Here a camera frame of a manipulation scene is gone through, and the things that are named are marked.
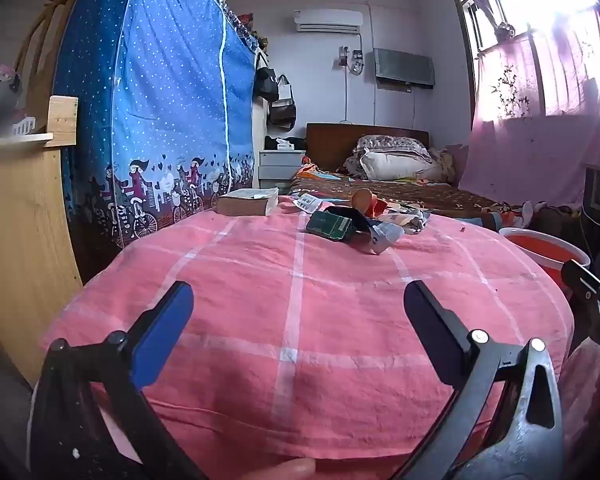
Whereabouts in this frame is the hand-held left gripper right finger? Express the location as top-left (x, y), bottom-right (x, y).
top-left (402, 280), bottom-right (566, 480)

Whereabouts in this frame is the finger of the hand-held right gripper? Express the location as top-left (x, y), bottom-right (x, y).
top-left (561, 259), bottom-right (600, 321)

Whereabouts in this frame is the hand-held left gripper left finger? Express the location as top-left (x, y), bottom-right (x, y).
top-left (30, 281), bottom-right (211, 480)

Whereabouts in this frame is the orange bucket with white rim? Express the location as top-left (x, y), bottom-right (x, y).
top-left (498, 227), bottom-right (591, 301)

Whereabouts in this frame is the person's left hand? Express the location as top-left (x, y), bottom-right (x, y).
top-left (260, 457), bottom-right (317, 480)

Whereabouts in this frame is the cream crumpled wrapper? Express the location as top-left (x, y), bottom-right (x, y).
top-left (380, 205), bottom-right (431, 236)

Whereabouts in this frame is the pink checked blanket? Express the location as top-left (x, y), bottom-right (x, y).
top-left (27, 197), bottom-right (576, 480)

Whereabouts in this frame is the black pouch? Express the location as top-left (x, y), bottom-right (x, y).
top-left (325, 205), bottom-right (377, 237)

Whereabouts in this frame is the green packet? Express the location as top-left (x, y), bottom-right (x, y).
top-left (306, 210), bottom-right (356, 242)

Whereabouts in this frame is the brown curved wrapper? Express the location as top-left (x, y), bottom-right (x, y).
top-left (351, 188), bottom-right (381, 218)

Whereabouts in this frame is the thick old book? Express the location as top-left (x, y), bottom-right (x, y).
top-left (216, 189), bottom-right (280, 217)

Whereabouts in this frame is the pink curtain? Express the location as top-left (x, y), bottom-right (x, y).
top-left (442, 0), bottom-right (600, 211)

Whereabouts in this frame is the cream pillow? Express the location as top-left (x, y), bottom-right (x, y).
top-left (359, 149), bottom-right (446, 182)

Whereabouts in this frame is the beige crumpled cloth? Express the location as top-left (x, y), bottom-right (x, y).
top-left (430, 146), bottom-right (470, 184)

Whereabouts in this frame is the light wooden shelf unit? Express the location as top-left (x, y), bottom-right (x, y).
top-left (0, 95), bottom-right (86, 386)

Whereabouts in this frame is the floral patterned pillow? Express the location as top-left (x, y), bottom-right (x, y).
top-left (354, 135), bottom-right (433, 161)

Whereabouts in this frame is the white nightstand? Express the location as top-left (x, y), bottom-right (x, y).
top-left (258, 149), bottom-right (307, 195)

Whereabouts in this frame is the wooden bed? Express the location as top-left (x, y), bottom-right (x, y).
top-left (287, 123), bottom-right (531, 231)

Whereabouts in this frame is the black cloth on nightstand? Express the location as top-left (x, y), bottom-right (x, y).
top-left (264, 135), bottom-right (307, 152)

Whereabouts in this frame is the blue dotted fabric wardrobe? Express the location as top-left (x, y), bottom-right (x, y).
top-left (52, 0), bottom-right (258, 281)

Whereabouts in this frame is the brown handbag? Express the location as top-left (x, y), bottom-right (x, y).
top-left (269, 75), bottom-right (297, 131)

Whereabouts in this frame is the black handbag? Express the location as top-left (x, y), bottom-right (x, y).
top-left (254, 52), bottom-right (280, 103)

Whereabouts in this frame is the grey pink toy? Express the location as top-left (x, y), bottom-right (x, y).
top-left (0, 64), bottom-right (23, 126)

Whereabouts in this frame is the white air conditioner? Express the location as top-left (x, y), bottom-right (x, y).
top-left (293, 9), bottom-right (364, 34)

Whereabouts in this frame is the wall-mounted television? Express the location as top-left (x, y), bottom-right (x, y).
top-left (373, 48), bottom-right (436, 92)

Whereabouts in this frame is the wall socket with chargers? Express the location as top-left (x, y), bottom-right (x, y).
top-left (337, 45), bottom-right (365, 77)

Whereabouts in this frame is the window with frame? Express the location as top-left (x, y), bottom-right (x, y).
top-left (450, 0), bottom-right (600, 61)

